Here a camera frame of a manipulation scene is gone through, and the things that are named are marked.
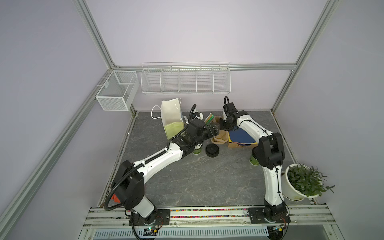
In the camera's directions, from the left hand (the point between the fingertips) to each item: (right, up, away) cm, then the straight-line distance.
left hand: (217, 129), depth 78 cm
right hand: (+5, +1, +22) cm, 22 cm away
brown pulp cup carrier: (+7, -6, +21) cm, 23 cm away
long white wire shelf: (-19, +36, +28) cm, 49 cm away
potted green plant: (+37, -24, -9) cm, 45 cm away
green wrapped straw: (-3, +6, +16) cm, 17 cm away
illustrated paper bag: (-27, +7, +19) cm, 34 cm away
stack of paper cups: (-10, -12, +12) cm, 20 cm away
